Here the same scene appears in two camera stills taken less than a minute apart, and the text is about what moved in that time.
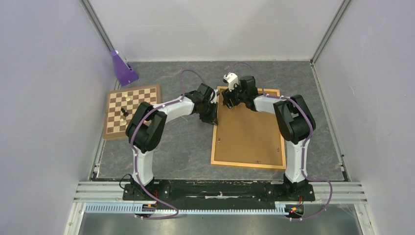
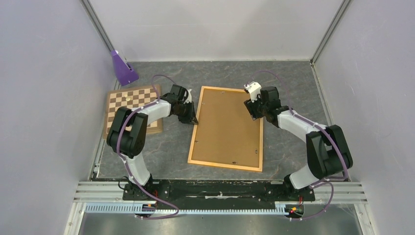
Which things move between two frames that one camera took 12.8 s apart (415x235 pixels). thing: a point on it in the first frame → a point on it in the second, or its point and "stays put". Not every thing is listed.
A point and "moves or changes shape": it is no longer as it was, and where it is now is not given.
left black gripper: (212, 118) → (191, 118)
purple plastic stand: (124, 73) stays put
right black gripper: (228, 95) → (251, 107)
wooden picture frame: (245, 137) moves or changes shape
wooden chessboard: (121, 106) stays put
